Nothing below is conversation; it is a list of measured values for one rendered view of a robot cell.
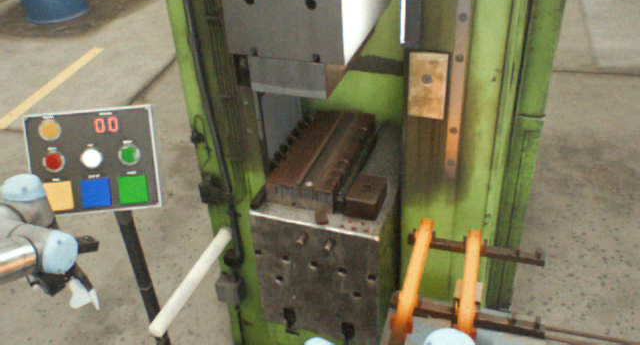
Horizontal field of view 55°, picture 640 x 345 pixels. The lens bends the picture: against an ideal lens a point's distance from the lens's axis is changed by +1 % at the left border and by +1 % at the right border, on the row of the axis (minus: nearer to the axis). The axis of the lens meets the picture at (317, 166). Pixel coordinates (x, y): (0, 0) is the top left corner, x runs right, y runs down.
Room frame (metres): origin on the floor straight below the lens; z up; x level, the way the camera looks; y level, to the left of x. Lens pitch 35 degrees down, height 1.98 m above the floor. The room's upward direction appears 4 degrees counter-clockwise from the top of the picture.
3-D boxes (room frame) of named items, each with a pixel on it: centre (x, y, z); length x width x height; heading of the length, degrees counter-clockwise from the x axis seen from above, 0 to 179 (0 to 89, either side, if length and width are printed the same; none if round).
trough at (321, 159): (1.51, -0.05, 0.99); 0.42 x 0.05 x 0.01; 157
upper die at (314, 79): (1.52, -0.02, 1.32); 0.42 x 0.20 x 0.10; 157
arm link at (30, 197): (1.01, 0.60, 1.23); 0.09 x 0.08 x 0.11; 156
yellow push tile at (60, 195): (1.34, 0.70, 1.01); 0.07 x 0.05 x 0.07; 92
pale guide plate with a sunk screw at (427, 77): (1.33, -0.28, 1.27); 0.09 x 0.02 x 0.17; 67
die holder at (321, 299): (1.51, -0.08, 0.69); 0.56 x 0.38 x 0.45; 157
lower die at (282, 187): (1.52, -0.02, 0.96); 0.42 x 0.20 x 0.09; 157
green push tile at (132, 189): (1.35, 0.50, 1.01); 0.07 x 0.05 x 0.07; 92
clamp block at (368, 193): (1.31, -0.13, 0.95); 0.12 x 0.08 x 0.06; 157
